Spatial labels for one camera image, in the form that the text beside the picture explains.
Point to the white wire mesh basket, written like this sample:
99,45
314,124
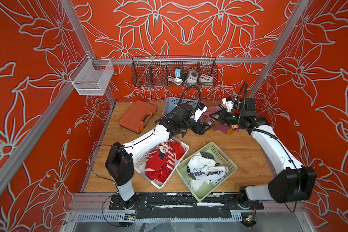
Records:
91,77

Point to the red white striped sock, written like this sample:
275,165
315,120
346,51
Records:
170,157

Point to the green perforated plastic basket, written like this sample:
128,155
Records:
206,189

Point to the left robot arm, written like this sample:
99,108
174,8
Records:
121,158

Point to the blue perforated plastic basket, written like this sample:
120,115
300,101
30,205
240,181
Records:
172,102

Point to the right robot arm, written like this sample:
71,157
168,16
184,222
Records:
292,182

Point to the white round socket adapter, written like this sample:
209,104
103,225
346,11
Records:
192,77

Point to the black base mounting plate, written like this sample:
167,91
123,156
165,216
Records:
183,205

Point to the black wire wall basket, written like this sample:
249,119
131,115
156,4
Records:
159,70

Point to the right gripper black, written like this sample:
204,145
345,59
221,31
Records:
222,115

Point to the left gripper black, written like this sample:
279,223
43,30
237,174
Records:
202,129

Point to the orange plastic tool case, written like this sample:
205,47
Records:
137,117

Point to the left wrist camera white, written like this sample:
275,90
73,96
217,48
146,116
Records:
200,110

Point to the blue white charger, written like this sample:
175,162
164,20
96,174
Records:
178,73

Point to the red christmas sock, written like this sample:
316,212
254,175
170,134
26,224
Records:
178,149

